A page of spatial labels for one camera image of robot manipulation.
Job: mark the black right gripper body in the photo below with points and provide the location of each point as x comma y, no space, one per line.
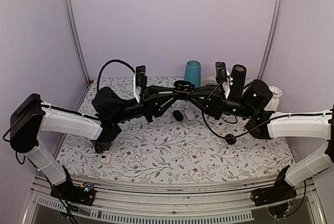
218,106

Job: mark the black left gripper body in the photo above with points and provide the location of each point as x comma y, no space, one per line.
147,108

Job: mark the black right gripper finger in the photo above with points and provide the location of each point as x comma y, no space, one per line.
204,92
201,104

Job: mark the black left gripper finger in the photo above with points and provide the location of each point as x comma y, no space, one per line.
161,103
159,90

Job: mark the black gold-trimmed earbud charging case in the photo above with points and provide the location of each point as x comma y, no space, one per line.
182,86

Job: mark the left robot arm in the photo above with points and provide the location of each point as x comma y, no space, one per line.
34,116

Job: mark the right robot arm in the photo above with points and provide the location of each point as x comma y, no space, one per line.
248,101

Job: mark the white oval earbud case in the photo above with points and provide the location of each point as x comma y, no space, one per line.
189,114

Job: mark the black oval earbud case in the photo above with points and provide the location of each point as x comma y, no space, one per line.
178,115

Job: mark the small black round case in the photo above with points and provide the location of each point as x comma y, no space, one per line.
230,139

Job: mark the white square earbud case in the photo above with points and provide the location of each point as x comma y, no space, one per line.
105,158

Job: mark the white swirl ceramic dish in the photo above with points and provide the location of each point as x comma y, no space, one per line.
208,81

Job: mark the teal cylindrical vase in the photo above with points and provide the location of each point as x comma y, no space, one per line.
193,73

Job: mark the dark brown tall vase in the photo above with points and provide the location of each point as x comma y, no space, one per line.
238,75

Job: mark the floral patterned table mat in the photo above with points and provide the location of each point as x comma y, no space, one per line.
169,151

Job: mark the white ribbed vase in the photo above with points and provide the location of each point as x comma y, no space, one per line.
274,101

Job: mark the dark grey mug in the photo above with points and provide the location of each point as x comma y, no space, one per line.
100,147

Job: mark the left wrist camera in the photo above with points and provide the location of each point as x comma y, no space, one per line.
141,77

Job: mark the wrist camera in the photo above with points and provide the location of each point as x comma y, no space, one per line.
141,77
222,73

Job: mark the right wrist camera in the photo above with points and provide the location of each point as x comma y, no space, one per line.
222,73

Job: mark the front aluminium rail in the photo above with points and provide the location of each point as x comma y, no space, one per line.
217,202

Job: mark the right rear aluminium frame post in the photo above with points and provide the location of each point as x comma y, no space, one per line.
270,39

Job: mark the aluminium frame post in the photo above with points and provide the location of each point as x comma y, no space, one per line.
270,39
76,40

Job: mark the left rear aluminium frame post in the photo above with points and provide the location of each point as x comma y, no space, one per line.
76,40

